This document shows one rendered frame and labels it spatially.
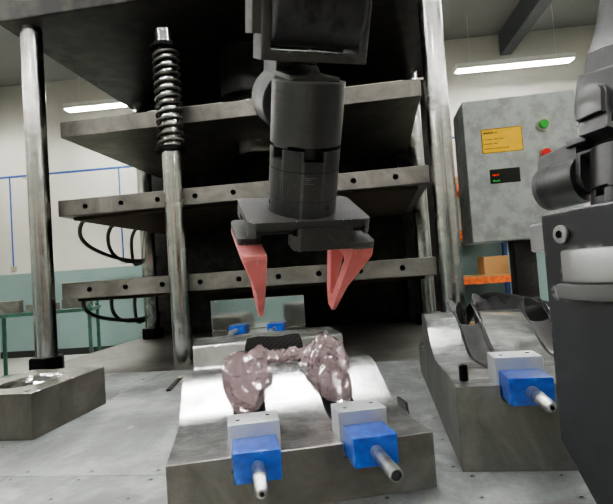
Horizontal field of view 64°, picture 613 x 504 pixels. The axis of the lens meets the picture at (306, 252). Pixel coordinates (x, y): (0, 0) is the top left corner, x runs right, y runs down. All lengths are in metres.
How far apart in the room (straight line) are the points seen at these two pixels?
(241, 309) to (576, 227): 1.19
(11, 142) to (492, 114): 8.34
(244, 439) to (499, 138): 1.18
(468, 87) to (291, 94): 7.61
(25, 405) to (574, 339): 0.76
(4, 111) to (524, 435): 9.17
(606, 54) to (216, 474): 0.60
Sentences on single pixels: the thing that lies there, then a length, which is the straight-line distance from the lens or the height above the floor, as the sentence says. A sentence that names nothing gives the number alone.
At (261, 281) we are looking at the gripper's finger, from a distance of 0.41.
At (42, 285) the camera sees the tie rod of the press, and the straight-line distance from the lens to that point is 1.60.
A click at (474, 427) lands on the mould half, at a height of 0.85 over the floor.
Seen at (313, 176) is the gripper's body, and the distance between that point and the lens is 0.38.
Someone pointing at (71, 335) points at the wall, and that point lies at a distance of 8.48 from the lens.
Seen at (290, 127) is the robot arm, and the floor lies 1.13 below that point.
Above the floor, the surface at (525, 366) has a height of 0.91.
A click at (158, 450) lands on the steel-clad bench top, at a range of 0.73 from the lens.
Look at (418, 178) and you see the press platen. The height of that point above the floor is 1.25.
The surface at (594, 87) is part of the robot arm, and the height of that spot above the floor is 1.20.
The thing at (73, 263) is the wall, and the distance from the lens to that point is 8.42.
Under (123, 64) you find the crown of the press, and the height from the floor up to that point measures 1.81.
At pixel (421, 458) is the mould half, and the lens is 0.54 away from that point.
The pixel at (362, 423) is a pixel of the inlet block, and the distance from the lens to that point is 0.52.
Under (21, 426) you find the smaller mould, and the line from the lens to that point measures 0.89.
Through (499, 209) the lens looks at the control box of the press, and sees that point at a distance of 1.46.
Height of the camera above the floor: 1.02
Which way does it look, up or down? 2 degrees up
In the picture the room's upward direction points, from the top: 4 degrees counter-clockwise
